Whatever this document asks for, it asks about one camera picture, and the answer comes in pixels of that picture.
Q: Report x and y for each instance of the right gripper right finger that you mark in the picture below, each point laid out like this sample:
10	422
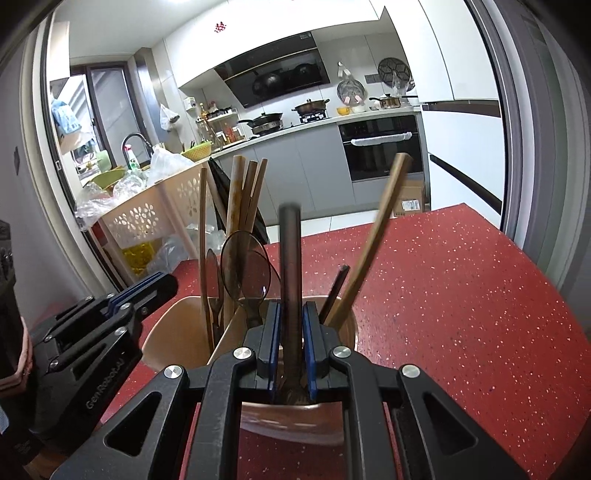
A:
398	423

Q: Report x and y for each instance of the white refrigerator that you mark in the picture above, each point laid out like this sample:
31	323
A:
461	114

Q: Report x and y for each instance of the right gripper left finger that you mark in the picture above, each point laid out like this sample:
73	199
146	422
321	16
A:
183	423

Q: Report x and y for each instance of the plain bamboo chopstick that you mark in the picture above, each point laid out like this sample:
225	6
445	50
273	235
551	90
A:
338	314

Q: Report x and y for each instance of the cardboard box on floor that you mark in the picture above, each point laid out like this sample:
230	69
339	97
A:
411	198

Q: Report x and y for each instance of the grey handled metal spoon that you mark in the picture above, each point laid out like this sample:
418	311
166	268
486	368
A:
291	390

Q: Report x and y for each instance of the black wok on stove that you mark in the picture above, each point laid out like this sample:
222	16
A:
264	124

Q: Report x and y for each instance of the black built-in oven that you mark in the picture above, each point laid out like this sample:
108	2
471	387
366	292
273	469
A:
371	145

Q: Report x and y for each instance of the patterned bamboo chopstick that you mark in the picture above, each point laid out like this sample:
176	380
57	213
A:
254	196

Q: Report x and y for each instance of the person's left hand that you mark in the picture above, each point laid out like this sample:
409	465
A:
15	383

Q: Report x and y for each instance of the thin bamboo chopstick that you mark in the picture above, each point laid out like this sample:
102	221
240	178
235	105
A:
233	220

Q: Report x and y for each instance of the black kitchen faucet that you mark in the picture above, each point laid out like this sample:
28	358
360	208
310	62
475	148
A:
136	150

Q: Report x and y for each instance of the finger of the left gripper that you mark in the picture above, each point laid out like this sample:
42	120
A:
145	296
70	325

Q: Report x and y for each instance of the pink perforated storage rack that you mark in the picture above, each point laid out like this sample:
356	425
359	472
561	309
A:
134	224

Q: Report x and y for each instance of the black range hood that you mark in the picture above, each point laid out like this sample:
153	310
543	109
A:
275	69

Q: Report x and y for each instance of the light bamboo chopstick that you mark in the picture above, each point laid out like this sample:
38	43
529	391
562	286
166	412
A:
206	311

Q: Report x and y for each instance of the black chopstick in holder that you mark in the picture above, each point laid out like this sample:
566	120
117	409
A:
333	293

